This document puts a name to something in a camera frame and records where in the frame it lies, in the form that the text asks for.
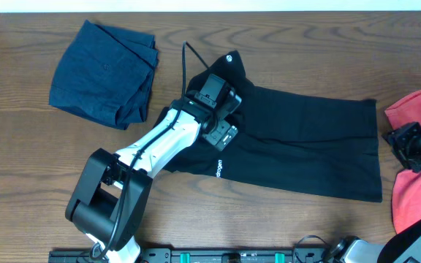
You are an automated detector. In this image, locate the red t-shirt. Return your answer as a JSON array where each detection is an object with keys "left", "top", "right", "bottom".
[{"left": 384, "top": 90, "right": 421, "bottom": 233}]

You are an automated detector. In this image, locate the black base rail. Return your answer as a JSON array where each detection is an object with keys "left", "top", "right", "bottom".
[{"left": 48, "top": 235, "right": 343, "bottom": 263}]

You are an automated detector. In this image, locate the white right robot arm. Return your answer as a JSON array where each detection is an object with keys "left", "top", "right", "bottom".
[{"left": 331, "top": 122, "right": 421, "bottom": 263}]

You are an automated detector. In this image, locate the folded navy blue garment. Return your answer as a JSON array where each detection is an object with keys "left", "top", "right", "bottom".
[{"left": 49, "top": 20, "right": 159, "bottom": 130}]

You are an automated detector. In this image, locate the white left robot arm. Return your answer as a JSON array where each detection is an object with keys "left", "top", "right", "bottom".
[{"left": 65, "top": 94, "right": 241, "bottom": 262}]

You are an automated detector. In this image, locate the black polo shirt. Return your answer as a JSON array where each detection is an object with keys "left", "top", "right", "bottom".
[{"left": 165, "top": 51, "right": 382, "bottom": 202}]

